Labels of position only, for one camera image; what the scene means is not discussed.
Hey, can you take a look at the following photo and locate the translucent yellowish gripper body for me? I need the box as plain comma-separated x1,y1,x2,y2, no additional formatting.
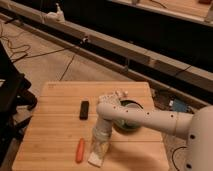
91,135,110,157

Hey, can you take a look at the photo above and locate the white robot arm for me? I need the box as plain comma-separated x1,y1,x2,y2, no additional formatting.
88,102,213,171

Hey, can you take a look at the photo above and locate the green bowl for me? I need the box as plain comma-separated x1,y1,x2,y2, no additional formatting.
113,100,143,131

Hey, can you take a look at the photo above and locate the orange carrot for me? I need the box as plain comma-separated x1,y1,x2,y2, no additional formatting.
75,138,85,163

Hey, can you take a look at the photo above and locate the white cup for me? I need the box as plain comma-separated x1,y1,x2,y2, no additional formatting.
124,103,141,128

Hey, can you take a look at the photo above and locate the black rectangular block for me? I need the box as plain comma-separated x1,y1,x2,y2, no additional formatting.
79,101,89,120

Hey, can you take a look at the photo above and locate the white power strip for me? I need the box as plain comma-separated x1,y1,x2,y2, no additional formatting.
98,90,128,105

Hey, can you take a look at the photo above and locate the blue box on floor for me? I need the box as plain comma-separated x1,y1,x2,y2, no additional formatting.
169,99,188,113

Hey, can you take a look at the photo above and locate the black chair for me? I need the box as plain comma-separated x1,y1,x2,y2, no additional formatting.
0,42,37,167

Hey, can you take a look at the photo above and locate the white object on ledge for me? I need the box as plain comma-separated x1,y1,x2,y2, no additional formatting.
45,4,65,23

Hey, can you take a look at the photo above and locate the black floor cable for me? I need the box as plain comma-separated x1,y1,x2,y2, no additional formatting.
171,145,188,171

